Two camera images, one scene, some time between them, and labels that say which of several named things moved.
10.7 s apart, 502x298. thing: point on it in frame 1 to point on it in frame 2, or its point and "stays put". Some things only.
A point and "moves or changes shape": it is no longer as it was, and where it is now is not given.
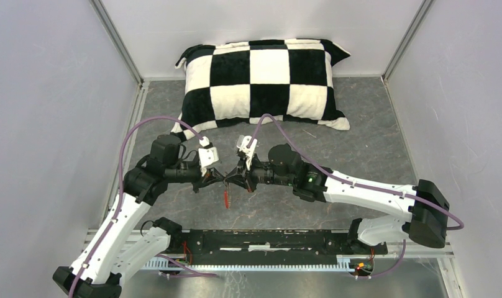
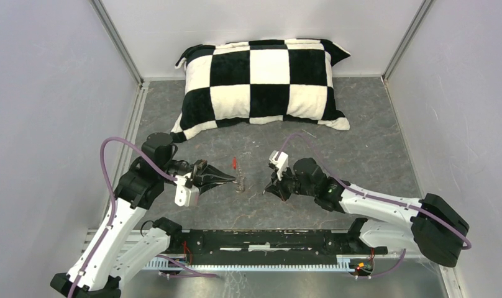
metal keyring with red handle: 226,193 moves or changes shape
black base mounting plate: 248,246 stays put
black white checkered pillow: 235,83 stays put
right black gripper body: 260,173 to 288,185
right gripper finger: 238,180 to 274,189
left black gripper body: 191,174 stays put
